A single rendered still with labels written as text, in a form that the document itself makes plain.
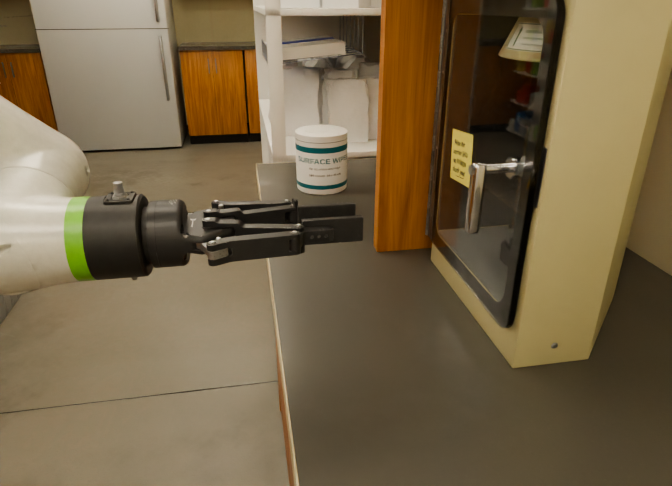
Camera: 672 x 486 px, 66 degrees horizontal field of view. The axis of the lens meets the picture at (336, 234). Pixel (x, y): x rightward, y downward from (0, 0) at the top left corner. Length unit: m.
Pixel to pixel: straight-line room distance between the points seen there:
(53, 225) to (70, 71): 5.06
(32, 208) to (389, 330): 0.48
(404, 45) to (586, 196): 0.41
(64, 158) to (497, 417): 0.60
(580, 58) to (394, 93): 0.39
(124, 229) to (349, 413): 0.33
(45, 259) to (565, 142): 0.56
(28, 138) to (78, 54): 4.90
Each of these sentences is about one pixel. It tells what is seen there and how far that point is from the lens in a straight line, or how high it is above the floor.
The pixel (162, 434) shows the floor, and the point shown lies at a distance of 2.04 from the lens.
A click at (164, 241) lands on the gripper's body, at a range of 0.58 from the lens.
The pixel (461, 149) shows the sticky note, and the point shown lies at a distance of 0.80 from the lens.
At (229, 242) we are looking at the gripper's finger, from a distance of 0.55.
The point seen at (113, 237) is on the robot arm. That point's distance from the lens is 0.58.
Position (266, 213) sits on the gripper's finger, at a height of 1.15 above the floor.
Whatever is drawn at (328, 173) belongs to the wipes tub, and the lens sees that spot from 1.28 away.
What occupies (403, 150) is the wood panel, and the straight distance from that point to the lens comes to 0.95.
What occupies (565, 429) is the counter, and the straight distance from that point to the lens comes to 0.68.
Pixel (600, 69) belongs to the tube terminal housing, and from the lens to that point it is 0.63.
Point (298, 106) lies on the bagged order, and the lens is 1.94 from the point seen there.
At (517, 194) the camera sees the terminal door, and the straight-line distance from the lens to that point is 0.65.
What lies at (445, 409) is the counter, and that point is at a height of 0.94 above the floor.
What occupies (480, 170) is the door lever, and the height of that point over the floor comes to 1.20.
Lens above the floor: 1.38
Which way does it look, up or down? 24 degrees down
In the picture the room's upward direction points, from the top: straight up
